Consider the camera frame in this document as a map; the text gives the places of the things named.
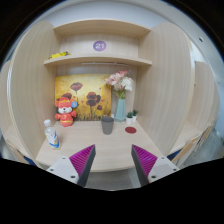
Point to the grey plastic cup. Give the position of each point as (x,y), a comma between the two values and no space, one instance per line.
(107,124)

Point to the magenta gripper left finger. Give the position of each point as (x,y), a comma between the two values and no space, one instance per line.
(75,168)

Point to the teal ceramic vase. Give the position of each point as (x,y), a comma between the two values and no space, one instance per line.
(120,111)

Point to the small potted plant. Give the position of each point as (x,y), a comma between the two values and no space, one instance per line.
(129,117)
(135,114)

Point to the pink white flower bouquet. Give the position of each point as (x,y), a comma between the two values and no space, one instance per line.
(120,83)

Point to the clear plastic water bottle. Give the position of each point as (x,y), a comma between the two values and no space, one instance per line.
(51,134)

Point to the poppy flower painting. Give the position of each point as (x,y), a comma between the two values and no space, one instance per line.
(90,91)

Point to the small potted plant right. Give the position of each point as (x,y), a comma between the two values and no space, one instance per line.
(135,114)

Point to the purple number sticker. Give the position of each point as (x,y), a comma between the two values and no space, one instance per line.
(99,46)

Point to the wooden top shelf board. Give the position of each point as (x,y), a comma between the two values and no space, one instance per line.
(108,26)

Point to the wooden shelf board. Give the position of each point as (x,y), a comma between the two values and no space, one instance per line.
(94,58)
(108,26)

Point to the yellow toy on shelf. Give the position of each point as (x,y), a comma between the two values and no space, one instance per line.
(60,54)

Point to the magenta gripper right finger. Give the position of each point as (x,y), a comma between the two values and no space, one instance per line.
(149,167)

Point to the red plush toy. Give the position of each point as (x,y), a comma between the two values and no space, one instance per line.
(66,111)

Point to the red round coaster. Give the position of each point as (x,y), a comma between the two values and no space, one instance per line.
(130,130)

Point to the small potted plant left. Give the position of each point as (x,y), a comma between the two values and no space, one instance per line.
(129,117)

